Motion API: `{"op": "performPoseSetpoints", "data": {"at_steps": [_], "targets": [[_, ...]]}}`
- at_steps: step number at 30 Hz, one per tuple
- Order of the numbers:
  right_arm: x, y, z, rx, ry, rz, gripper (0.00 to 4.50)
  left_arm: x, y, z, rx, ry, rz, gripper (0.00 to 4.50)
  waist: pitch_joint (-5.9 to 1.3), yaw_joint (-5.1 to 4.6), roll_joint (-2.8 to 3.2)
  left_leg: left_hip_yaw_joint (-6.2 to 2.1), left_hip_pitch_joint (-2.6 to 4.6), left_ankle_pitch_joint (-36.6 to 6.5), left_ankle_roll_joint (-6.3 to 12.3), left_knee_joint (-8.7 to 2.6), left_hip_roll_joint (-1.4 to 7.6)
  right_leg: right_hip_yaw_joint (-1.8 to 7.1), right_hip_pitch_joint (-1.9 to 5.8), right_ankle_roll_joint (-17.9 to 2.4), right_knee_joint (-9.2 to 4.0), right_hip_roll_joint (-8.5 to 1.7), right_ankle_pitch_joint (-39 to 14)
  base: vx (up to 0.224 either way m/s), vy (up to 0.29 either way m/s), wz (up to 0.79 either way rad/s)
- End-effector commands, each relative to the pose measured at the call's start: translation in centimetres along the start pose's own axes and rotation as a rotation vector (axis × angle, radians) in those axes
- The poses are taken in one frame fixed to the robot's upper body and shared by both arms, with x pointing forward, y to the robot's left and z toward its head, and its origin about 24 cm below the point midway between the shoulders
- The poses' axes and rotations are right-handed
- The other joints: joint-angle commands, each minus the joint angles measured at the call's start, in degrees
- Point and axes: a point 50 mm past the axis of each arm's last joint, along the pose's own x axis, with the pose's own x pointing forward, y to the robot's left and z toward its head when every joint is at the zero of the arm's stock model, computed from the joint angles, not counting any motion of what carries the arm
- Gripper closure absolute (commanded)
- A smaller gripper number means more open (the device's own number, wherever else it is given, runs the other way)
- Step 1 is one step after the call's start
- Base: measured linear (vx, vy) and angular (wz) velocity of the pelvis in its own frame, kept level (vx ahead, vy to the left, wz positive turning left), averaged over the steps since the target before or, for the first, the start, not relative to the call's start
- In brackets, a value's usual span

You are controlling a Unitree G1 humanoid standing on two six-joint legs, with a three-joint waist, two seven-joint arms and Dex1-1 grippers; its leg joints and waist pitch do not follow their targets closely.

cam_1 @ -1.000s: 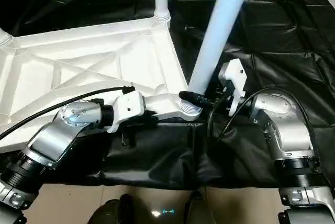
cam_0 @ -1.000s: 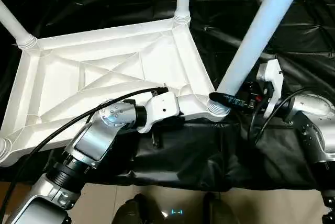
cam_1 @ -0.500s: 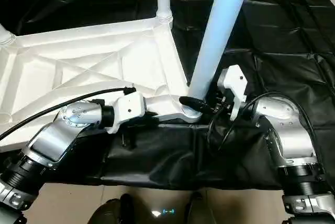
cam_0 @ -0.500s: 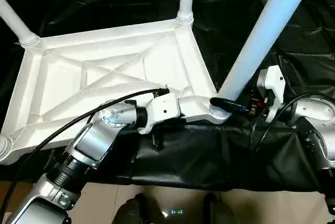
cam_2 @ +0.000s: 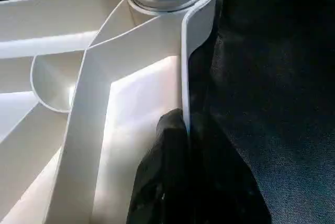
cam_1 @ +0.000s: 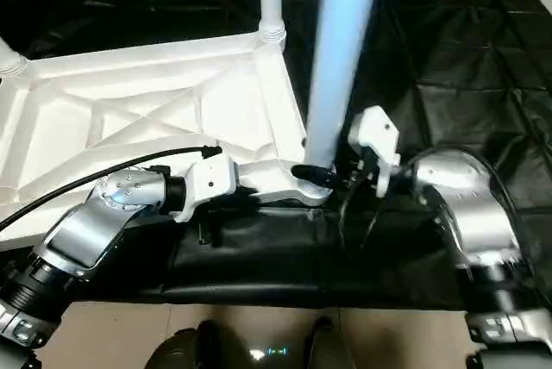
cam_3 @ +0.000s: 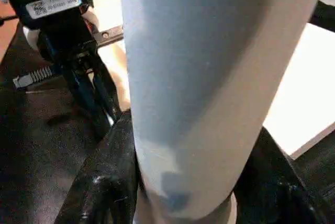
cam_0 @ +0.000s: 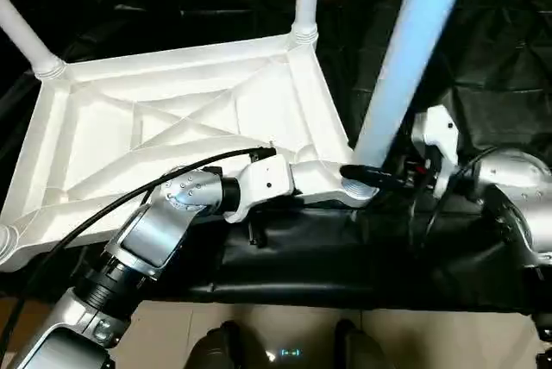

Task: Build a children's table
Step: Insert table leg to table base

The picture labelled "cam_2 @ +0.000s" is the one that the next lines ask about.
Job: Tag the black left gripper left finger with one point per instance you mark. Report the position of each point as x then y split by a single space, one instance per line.
162 177

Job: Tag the black mat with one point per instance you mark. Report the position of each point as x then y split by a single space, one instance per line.
274 103

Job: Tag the white plastic table top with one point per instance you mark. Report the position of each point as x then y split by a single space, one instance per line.
91 90

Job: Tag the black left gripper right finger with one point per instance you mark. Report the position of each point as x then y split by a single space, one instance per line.
227 190

